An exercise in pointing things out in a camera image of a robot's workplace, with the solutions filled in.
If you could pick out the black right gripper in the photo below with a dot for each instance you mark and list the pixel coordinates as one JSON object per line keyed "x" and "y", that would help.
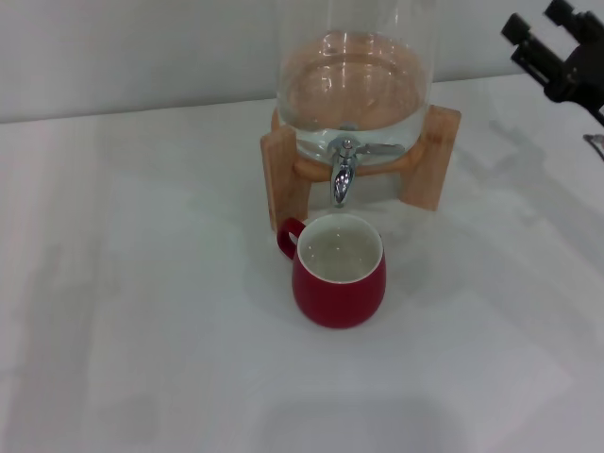
{"x": 585, "y": 71}

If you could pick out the red ceramic cup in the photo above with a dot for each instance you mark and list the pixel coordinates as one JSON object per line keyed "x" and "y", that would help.
{"x": 340, "y": 302}

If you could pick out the chrome faucet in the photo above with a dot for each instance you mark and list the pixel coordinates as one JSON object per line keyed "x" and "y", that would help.
{"x": 343, "y": 179}

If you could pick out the clear glass water dispenser jar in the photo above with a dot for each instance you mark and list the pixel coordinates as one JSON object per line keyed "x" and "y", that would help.
{"x": 358, "y": 71}

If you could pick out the wooden dispenser stand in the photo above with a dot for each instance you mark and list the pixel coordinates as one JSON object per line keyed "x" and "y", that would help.
{"x": 280, "y": 189}

